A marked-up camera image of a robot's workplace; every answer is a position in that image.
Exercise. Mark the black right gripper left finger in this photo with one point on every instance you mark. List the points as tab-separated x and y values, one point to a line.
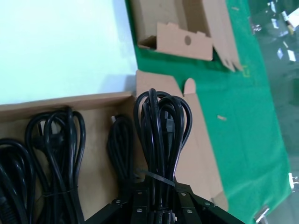
126	207

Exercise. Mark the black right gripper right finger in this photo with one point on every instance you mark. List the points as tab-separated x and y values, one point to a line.
187	205

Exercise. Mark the open brown cardboard box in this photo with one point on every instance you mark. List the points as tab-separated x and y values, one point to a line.
177	44
205	140

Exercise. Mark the green table cloth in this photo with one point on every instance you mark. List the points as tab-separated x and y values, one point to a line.
245	140

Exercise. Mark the small cardboard strip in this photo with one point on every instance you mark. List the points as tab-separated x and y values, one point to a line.
222	117

